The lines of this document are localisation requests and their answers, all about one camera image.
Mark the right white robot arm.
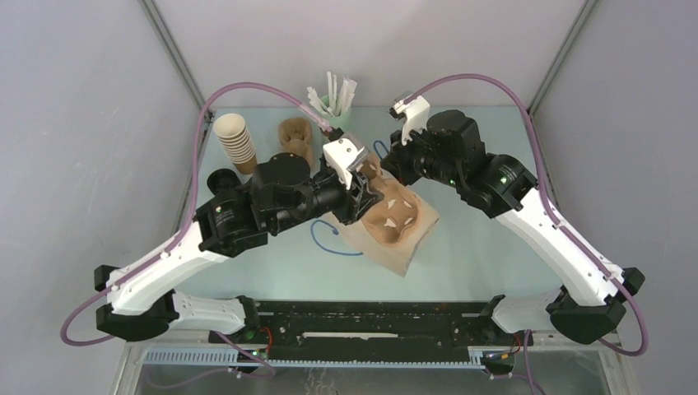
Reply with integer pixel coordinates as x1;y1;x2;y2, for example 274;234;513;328
381;109;645;345

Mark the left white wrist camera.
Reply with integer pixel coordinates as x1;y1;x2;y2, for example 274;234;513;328
323;132;369;190

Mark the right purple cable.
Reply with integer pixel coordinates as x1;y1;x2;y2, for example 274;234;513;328
406;73;650;395

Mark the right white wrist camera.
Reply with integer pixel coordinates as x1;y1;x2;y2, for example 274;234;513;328
389;95;430;146

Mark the aluminium frame rail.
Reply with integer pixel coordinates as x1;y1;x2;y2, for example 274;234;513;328
112;331;638;394

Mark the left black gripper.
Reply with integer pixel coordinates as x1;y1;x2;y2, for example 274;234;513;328
271;161;384;234

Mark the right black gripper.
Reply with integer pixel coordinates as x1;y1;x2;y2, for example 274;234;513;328
381;122;461;189

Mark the white wrapped straws bundle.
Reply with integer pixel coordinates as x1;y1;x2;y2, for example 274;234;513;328
306;71;358;119

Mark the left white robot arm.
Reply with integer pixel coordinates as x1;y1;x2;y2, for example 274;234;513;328
95;153;384;343

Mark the stack of paper cups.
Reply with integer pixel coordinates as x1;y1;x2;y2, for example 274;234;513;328
212;114;258;175

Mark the blue checkered paper bag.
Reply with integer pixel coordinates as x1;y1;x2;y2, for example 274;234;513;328
310;187;440;277

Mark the stack of black lids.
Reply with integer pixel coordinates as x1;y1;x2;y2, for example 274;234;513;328
207;168;241;195

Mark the brown pulp cup carrier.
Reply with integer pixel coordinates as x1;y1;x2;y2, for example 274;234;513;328
360;153;421;246

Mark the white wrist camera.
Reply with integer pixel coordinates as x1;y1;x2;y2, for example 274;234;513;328
323;132;369;190
389;95;430;146

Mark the green straw holder cup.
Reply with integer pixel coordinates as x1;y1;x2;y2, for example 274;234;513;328
312;94;351;132

